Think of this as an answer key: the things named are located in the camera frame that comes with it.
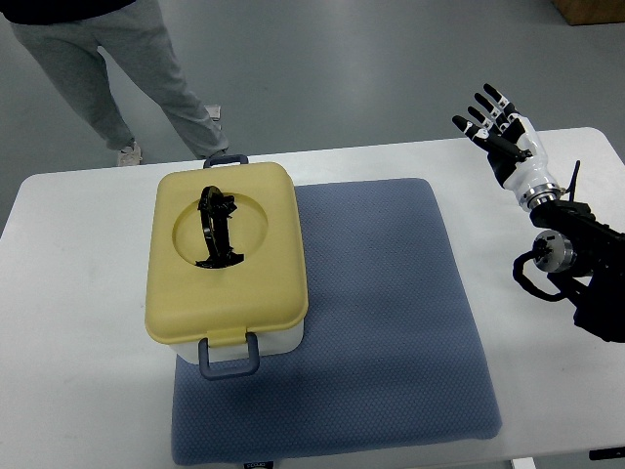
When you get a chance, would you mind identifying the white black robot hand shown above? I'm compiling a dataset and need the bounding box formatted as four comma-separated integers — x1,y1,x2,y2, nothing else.
452,83,564,212

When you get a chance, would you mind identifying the yellow box lid black handle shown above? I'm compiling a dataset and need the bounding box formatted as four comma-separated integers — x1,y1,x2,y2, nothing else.
145,153,310,381

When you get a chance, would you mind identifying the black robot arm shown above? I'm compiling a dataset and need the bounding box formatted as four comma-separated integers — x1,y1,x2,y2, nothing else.
512,163,624,343

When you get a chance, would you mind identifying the brown cardboard box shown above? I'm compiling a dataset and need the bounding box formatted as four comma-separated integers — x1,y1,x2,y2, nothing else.
552,0,624,25

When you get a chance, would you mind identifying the white storage box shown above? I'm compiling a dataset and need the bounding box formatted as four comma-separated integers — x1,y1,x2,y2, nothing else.
170,320,305,364

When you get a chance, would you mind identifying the blue grey cushion mat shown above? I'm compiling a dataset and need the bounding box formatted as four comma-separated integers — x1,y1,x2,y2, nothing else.
172,178,501,465

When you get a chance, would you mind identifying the person in grey trousers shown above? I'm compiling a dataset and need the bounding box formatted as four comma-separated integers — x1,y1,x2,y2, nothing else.
0,0,230,167

